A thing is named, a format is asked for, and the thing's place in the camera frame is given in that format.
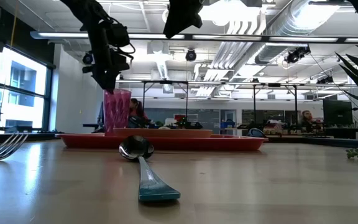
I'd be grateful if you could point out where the pink translucent plastic cup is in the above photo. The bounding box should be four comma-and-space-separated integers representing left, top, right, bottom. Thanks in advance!
103, 88, 132, 136

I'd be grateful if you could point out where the person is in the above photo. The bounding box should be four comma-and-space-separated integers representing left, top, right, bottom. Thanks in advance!
300, 110, 316, 126
127, 98, 149, 129

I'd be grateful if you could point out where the black background rig frame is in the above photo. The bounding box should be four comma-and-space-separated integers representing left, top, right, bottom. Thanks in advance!
140, 79, 190, 126
252, 82, 299, 126

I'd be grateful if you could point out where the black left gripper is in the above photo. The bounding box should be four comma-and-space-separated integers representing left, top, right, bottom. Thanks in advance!
87, 18, 135, 95

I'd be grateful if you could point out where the black ceiling camera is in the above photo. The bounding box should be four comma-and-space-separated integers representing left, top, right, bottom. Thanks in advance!
283, 45, 311, 65
81, 52, 95, 65
185, 48, 198, 62

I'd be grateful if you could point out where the black aluminium rig frame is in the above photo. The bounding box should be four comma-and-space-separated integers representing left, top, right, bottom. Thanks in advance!
0, 88, 358, 150

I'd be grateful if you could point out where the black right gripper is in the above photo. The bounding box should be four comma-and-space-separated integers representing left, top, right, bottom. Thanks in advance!
163, 0, 205, 40

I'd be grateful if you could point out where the salmon pink plate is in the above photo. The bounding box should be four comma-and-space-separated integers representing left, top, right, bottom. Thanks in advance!
113, 128, 213, 139

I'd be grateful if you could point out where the spoon with blue handle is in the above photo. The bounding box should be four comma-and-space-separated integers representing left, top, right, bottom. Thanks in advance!
118, 134, 181, 202

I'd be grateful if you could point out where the large window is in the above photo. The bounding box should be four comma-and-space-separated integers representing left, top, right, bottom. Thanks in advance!
0, 46, 54, 133

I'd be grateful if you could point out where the silver ceiling air duct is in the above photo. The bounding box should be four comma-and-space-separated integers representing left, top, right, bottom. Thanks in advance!
253, 0, 343, 65

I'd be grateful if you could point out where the red plastic tray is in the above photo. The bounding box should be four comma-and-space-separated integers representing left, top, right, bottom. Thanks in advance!
55, 133, 269, 152

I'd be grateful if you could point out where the long ceiling light strip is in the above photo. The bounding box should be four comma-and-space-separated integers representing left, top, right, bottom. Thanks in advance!
29, 30, 358, 44

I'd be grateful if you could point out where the black computer monitor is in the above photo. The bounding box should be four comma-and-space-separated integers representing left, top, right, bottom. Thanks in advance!
323, 99, 354, 126

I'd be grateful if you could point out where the fork with orange handle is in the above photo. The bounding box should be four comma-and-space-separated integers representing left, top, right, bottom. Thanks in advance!
0, 133, 29, 162

